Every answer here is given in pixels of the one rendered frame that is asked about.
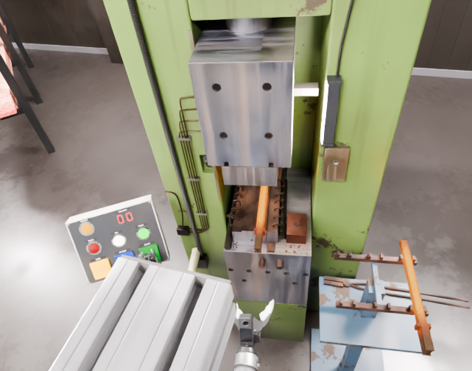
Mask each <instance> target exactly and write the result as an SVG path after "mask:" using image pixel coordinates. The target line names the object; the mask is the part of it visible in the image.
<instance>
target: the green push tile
mask: <svg viewBox="0 0 472 371"><path fill-rule="evenodd" d="M151 249H152V252H153V249H154V251H155V257H156V258H157V259H158V260H161V254H160V251H159V249H158V245H157V243H156V244H151V245H149V246H146V247H142V248H139V252H140V254H141V252H143V254H146V253H151Z"/></svg>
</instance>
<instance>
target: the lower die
mask: <svg viewBox="0 0 472 371"><path fill-rule="evenodd" d="M279 178H281V179H282V167H278V179H279ZM241 186H242V188H243V191H242V189H241V188H240V187H239V193H240V194H242V198H241V197H240V195H239V194H238V198H237V200H239V201H240V202H241V205H239V202H236V207H237V208H238V209H239V210H240V213H238V210H237V209H236V210H235V215H237V216H238V218H239V220H238V221H237V219H236V217H234V219H233V227H232V237H233V240H234V241H251V239H252V241H255V238H256V235H254V228H256V224H257V217H258V205H259V199H260V192H261V185H241ZM275 187H276V186H268V193H267V207H266V215H265V223H264V228H265V236H263V240H262V242H274V243H278V228H279V225H275V226H274V227H273V226H272V225H273V224H275V223H279V217H278V216H277V217H275V218H274V219H273V216H275V215H280V209H276V210H275V211H274V208H276V207H280V204H281V202H279V201H277V202H276V203H275V201H276V200H277V199H281V195H280V194H277V196H275V194H276V193H277V192H281V187H277V189H275Z"/></svg>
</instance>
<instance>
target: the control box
mask: <svg viewBox="0 0 472 371"><path fill-rule="evenodd" d="M129 212H130V213H131V215H132V216H131V217H132V218H133V219H132V218H131V217H128V220H131V219H132V221H127V217H126V214H127V213H128V214H127V216H130V213H129ZM119 215H122V217H123V220H124V223H121V222H123V220H122V217H121V216H119ZM117 216H118V218H119V219H121V220H119V219H117ZM118 220H119V221H118ZM119 222H120V223H121V224H120V223H119ZM83 224H90V225H91V226H92V228H93V231H92V232H91V233H90V234H84V233H82V231H81V227H82V225H83ZM66 227H67V230H68V233H69V235H70V237H71V240H72V243H73V245H74V248H75V250H76V253H77V256H78V258H79V260H80V263H81V266H82V269H83V271H84V273H85V276H86V279H87V281H88V284H89V285H92V284H95V283H99V282H102V281H104V280H105V278H106V277H105V278H101V279H98V280H95V278H94V275H93V272H92V270H91V267H90V263H93V262H95V261H100V260H102V259H105V258H108V259H109V261H110V265H111V267H113V265H114V264H115V262H116V259H115V258H114V256H115V255H119V254H122V253H125V252H129V251H133V253H134V256H135V255H137V257H138V254H140V252H139V248H142V247H146V246H149V245H151V244H156V243H157V245H158V249H159V251H160V254H161V260H159V261H161V263H163V262H166V261H170V254H169V249H168V246H167V243H166V239H165V236H164V234H163V230H162V227H161V223H160V220H159V218H158V213H157V211H156V208H155V203H154V201H153V198H152V195H147V196H145V197H139V198H137V199H132V200H129V201H126V202H122V203H119V204H115V205H111V206H108V207H105V208H100V209H98V210H95V211H90V212H87V213H82V214H80V215H76V216H72V217H69V219H68V221H67V222H66ZM142 228H145V229H148V231H149V236H148V237H147V238H140V237H139V236H138V232H139V230H140V229H142ZM116 236H122V237H124V244H123V245H121V246H116V245H115V244H114V243H113V239H114V238H115V237H116ZM92 243H96V244H98V245H99V247H100V250H99V252H97V253H91V252H89V251H88V246H89V245H90V244H92Z"/></svg>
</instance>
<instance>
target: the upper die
mask: <svg viewBox="0 0 472 371"><path fill-rule="evenodd" d="M221 167H222V176H223V180H224V185H239V186H277V184H278V167H274V163H269V167H252V166H229V164H228V162H225V165H224V166H221Z"/></svg>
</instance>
